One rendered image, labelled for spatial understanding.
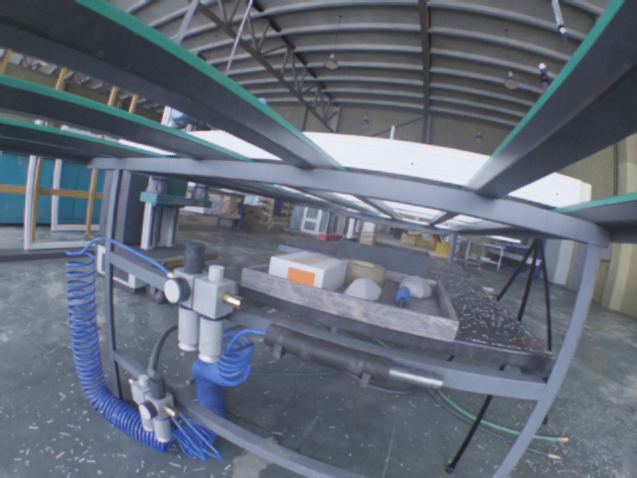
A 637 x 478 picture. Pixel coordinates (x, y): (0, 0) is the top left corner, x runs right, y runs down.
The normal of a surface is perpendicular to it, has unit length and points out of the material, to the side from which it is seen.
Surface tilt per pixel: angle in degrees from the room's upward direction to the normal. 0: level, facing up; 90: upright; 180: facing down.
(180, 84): 90
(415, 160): 90
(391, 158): 90
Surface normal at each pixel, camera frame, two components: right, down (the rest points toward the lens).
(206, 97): 0.92, 0.19
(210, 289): -0.34, 0.02
